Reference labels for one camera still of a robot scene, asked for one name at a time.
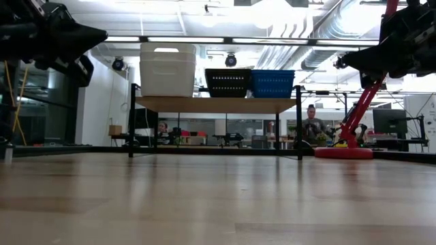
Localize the red boom stand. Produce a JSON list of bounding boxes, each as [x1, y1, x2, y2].
[[313, 0, 400, 161]]

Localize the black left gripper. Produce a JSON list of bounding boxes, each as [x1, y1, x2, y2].
[[23, 0, 109, 88]]

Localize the black flat panel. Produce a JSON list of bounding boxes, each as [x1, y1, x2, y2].
[[134, 108, 159, 130]]

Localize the small potted plant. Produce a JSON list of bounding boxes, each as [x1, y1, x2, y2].
[[314, 131, 330, 148]]

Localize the small grey post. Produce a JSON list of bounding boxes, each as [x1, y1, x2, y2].
[[3, 142, 14, 164]]

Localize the black computer monitor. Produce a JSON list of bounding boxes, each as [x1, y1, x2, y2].
[[372, 108, 409, 140]]

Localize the wooden shelf with black frame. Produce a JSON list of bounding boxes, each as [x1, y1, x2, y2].
[[128, 82, 303, 161]]

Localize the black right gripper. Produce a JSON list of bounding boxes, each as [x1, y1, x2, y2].
[[341, 1, 427, 91]]

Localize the silver ventilation duct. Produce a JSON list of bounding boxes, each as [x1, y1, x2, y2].
[[301, 0, 382, 71]]

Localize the white globe ceiling lamp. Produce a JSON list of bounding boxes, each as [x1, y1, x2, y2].
[[200, 4, 219, 29]]

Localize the yellow cable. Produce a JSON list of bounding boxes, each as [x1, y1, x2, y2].
[[3, 60, 29, 147]]

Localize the white cabinet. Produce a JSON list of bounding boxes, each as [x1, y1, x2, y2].
[[403, 94, 436, 154]]

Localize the person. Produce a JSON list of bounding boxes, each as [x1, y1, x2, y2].
[[300, 103, 330, 146], [157, 121, 170, 144]]

